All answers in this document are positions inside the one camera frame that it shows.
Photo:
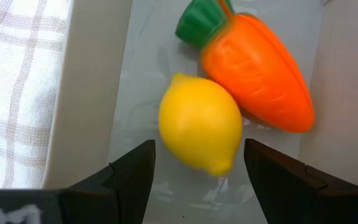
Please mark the orange toy carrot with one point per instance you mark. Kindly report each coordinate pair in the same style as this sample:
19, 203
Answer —
256, 74

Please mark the white checked dish towel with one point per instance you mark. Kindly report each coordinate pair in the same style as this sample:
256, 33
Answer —
17, 93

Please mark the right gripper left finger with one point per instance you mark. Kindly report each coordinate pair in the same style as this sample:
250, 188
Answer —
117, 193

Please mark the yellow toy lemon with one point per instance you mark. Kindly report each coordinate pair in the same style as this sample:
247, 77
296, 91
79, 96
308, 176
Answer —
199, 124

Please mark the grey plastic tupperware container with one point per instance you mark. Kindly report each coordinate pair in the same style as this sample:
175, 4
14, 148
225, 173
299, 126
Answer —
141, 77

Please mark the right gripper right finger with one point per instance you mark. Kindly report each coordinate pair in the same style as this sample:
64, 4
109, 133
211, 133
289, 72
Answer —
291, 193

